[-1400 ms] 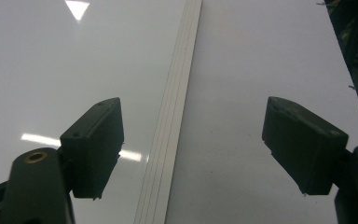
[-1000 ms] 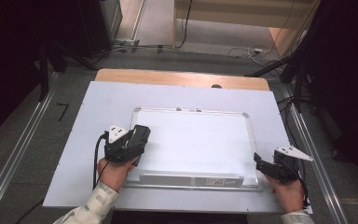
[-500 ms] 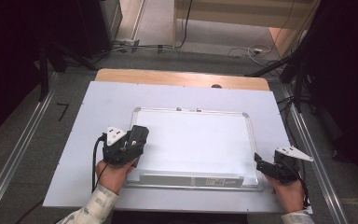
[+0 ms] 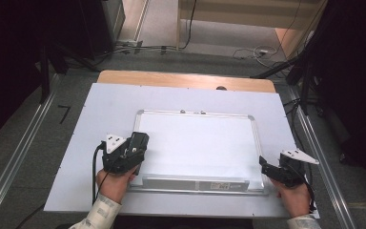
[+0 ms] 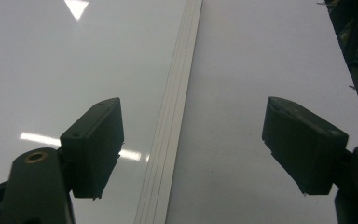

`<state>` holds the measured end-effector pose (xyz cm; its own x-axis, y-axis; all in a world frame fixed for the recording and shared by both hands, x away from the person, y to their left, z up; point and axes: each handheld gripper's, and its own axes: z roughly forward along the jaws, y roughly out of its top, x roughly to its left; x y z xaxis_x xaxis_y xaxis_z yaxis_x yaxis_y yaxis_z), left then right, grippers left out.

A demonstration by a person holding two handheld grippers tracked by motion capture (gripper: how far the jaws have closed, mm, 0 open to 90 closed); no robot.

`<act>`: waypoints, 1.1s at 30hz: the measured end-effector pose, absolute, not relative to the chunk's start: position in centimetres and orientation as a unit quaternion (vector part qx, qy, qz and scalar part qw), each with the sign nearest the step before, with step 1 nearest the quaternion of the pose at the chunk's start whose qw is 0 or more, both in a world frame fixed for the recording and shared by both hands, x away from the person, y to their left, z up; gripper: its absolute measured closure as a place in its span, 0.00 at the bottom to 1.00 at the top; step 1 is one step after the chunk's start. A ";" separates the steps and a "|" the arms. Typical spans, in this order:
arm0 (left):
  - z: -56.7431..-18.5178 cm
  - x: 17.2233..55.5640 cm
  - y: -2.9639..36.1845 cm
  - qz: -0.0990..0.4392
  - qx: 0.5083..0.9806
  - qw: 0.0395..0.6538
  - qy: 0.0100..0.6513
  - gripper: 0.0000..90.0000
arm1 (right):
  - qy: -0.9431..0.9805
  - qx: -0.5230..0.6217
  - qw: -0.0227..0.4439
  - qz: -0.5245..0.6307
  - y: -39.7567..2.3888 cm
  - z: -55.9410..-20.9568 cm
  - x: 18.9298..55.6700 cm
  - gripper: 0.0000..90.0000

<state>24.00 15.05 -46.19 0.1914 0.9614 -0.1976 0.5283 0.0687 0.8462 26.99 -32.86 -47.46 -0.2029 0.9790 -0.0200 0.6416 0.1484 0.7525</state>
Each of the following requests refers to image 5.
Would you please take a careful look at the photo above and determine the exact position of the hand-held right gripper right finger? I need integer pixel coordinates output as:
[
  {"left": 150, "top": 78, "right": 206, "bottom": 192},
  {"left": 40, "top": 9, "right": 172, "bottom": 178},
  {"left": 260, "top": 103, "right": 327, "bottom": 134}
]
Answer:
[{"left": 261, "top": 95, "right": 350, "bottom": 197}]

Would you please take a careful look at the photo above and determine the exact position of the white base board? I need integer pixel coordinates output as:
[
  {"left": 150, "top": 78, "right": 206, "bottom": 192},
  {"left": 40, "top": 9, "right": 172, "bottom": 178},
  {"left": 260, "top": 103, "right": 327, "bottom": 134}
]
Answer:
[{"left": 164, "top": 0, "right": 358, "bottom": 224}]

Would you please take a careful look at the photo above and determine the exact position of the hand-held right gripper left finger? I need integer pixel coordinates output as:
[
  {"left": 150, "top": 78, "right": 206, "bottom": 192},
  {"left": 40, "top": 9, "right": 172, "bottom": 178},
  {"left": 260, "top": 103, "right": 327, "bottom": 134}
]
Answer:
[{"left": 59, "top": 96, "right": 126, "bottom": 201}]

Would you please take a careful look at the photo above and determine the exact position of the silver-framed whiteboard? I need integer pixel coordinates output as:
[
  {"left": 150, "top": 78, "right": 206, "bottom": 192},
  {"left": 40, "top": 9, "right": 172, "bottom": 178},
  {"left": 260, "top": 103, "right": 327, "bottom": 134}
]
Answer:
[{"left": 0, "top": 0, "right": 204, "bottom": 224}]

